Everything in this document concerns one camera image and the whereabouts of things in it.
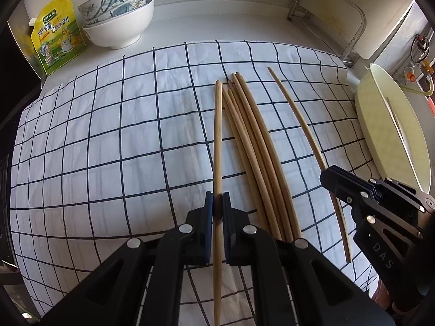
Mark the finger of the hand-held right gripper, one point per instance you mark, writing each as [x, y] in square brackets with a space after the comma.
[368, 179]
[343, 188]

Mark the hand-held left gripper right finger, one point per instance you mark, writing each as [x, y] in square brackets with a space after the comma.
[226, 210]

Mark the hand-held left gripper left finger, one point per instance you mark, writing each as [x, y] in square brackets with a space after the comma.
[209, 210]

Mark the cream oval tray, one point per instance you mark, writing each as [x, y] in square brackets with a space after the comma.
[384, 125]

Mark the bundle of wooden chopsticks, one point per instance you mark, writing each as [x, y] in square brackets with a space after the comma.
[251, 149]

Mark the bamboo chopstick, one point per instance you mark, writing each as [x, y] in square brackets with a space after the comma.
[217, 142]
[299, 122]

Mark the white checked cloth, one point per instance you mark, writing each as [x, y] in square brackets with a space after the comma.
[119, 142]

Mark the red gas valve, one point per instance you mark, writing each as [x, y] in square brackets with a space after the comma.
[421, 42]

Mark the plain white bowl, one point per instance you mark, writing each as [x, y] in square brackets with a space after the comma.
[119, 34]

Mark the floral ceramic bowl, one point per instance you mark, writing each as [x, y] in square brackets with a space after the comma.
[91, 23]
[112, 0]

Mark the yellow green seasoning packet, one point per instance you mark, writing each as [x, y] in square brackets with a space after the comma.
[57, 40]

